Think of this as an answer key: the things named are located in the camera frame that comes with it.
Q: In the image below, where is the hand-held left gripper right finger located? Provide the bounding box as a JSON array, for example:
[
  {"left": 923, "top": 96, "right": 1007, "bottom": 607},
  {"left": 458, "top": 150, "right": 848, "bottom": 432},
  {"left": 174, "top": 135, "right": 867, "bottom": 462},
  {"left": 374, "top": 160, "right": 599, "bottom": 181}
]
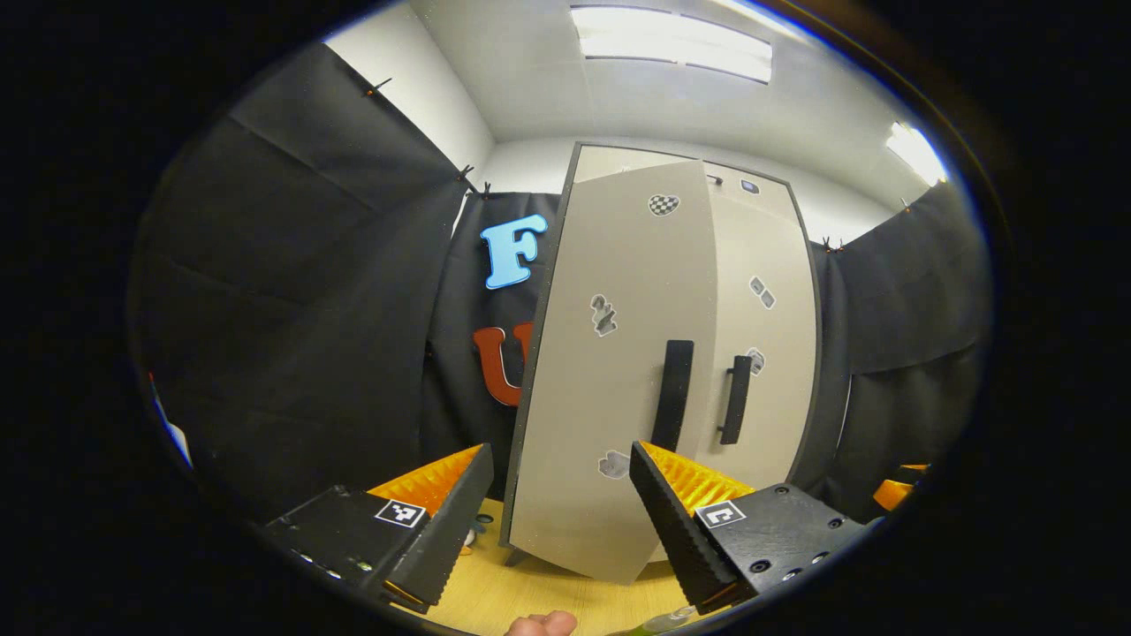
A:
[{"left": 629, "top": 440, "right": 871, "bottom": 617}]

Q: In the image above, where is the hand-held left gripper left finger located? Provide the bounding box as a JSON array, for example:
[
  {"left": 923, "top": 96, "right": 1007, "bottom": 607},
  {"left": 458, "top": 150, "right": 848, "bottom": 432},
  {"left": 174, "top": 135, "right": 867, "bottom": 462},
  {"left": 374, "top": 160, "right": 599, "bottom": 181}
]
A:
[{"left": 261, "top": 443, "right": 496, "bottom": 615}]

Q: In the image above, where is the white cabinet door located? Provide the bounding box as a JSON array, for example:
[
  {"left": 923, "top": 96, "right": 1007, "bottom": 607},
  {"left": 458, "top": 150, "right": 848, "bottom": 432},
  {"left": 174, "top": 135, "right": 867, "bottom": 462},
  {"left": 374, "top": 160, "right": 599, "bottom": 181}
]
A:
[
  {"left": 702, "top": 163, "right": 818, "bottom": 491},
  {"left": 508, "top": 159, "right": 721, "bottom": 586}
]

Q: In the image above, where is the white grey cabinet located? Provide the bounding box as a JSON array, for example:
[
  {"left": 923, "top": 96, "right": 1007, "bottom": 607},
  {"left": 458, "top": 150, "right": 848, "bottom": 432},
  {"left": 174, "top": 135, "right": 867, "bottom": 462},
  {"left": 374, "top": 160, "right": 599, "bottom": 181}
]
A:
[{"left": 499, "top": 141, "right": 824, "bottom": 566}]

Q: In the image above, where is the black backdrop cloth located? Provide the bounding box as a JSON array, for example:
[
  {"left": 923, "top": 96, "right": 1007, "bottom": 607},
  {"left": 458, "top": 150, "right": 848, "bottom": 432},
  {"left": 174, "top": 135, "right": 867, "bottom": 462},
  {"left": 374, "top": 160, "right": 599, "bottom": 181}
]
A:
[{"left": 128, "top": 40, "right": 995, "bottom": 531}]

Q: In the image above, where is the small ceiling light panel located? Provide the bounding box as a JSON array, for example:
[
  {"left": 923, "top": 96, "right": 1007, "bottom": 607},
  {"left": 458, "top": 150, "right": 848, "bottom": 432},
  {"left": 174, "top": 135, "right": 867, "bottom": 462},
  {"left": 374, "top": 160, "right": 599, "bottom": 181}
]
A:
[{"left": 888, "top": 121, "right": 948, "bottom": 186}]

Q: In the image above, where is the large ceiling light panel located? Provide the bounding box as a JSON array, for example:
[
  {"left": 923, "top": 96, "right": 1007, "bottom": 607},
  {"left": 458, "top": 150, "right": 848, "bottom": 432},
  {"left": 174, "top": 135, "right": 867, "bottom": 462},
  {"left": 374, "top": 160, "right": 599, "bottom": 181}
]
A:
[{"left": 570, "top": 4, "right": 774, "bottom": 85}]

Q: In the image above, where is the black door handle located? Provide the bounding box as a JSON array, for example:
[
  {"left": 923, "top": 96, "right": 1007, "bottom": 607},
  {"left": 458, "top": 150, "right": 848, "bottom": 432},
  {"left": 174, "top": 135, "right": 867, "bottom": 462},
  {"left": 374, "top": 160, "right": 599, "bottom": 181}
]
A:
[
  {"left": 717, "top": 355, "right": 753, "bottom": 446},
  {"left": 651, "top": 340, "right": 695, "bottom": 453}
]

